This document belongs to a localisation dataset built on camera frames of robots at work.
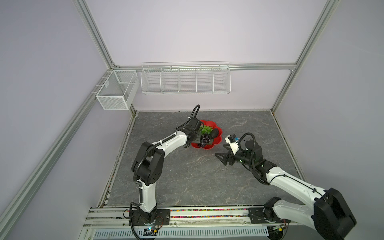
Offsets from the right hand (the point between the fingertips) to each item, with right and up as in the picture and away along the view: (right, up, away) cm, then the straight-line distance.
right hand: (220, 150), depth 80 cm
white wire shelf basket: (-4, +47, +23) cm, 52 cm away
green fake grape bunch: (-7, +11, +22) cm, 26 cm away
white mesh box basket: (-67, +38, +22) cm, 80 cm away
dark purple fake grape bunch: (-8, +5, +15) cm, 17 cm away
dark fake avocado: (-1, +8, +22) cm, 23 cm away
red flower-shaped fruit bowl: (0, +3, +22) cm, 22 cm away
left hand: (-13, +5, +15) cm, 21 cm away
